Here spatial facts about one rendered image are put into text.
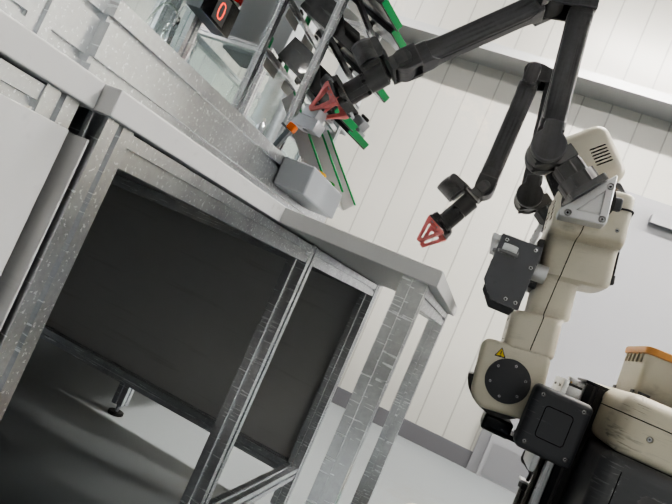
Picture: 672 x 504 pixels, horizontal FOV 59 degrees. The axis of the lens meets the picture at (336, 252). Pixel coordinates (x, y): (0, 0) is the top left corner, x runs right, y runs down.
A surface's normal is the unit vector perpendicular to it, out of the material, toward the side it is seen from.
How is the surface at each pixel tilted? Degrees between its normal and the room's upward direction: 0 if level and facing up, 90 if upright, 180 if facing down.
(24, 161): 90
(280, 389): 90
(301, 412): 90
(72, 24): 90
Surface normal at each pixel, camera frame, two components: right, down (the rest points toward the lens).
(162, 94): 0.88, 0.36
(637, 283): -0.22, -0.15
